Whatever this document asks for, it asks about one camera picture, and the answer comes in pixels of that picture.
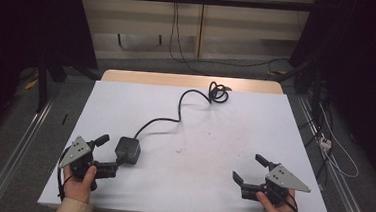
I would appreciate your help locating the white power strip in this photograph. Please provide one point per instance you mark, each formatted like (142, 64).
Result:
(325, 142)

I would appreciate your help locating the aluminium floor rail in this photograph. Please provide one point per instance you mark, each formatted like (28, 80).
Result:
(15, 154)
(334, 176)

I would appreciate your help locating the yellow floor tape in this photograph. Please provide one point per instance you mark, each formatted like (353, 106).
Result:
(31, 83)

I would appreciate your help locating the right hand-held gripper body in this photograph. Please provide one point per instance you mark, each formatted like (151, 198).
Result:
(279, 184)

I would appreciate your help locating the black power adapter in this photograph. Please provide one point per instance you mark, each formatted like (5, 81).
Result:
(128, 150)

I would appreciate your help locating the person's left hand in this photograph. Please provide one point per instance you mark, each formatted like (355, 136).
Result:
(78, 185)

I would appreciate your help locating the black curtain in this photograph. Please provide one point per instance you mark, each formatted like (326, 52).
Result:
(23, 41)
(362, 74)

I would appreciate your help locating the white table cover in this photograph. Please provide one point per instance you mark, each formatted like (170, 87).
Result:
(206, 147)

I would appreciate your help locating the small black stick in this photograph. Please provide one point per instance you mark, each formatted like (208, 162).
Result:
(64, 119)

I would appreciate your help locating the black metal stand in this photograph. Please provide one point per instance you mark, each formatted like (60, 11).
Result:
(43, 86)

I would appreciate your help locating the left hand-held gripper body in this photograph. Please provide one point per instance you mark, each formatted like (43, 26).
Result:
(76, 151)

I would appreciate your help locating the person's right hand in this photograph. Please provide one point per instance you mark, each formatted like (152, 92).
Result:
(277, 210)

